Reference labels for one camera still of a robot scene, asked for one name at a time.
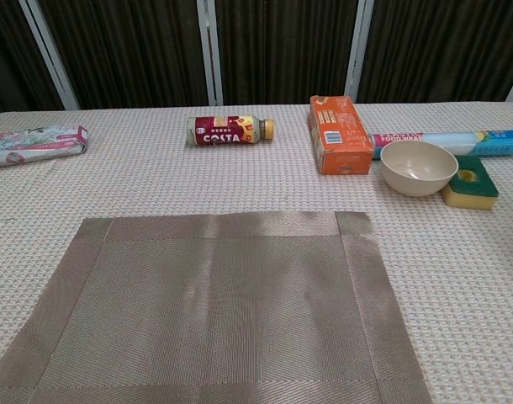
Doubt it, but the brown woven placemat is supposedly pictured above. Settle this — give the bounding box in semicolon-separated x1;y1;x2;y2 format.
0;210;434;404

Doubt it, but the light brown bowl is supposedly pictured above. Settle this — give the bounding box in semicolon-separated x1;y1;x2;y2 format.
380;140;460;198

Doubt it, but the Costa coffee bottle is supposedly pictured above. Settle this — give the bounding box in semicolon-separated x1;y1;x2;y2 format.
186;115;276;147

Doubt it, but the beige woven tablecloth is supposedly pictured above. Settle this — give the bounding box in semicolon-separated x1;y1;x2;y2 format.
0;100;513;404

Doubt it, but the orange cardboard box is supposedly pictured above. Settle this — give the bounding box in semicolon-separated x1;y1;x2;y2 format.
309;95;374;176

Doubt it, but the plastic food wrap roll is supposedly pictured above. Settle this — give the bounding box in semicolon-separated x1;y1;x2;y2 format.
372;129;513;160

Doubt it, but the green yellow sponge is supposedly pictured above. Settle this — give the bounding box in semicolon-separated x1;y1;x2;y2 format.
440;155;500;211

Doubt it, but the pink floral box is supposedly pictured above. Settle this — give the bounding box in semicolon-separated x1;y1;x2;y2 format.
0;125;89;170

